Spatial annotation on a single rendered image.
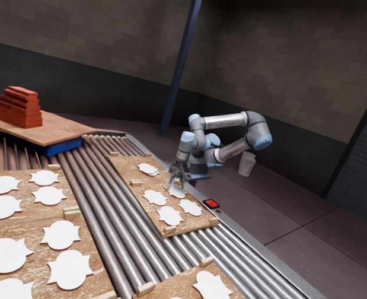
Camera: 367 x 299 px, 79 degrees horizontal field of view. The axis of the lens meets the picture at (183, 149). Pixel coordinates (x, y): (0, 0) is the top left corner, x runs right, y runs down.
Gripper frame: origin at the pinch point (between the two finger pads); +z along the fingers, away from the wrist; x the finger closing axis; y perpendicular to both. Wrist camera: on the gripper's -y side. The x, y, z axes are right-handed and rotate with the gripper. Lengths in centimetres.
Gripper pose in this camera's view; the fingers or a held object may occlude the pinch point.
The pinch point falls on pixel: (175, 190)
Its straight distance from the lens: 134.9
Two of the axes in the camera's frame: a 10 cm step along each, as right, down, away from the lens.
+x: -8.0, -0.4, -6.0
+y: -5.4, -3.8, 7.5
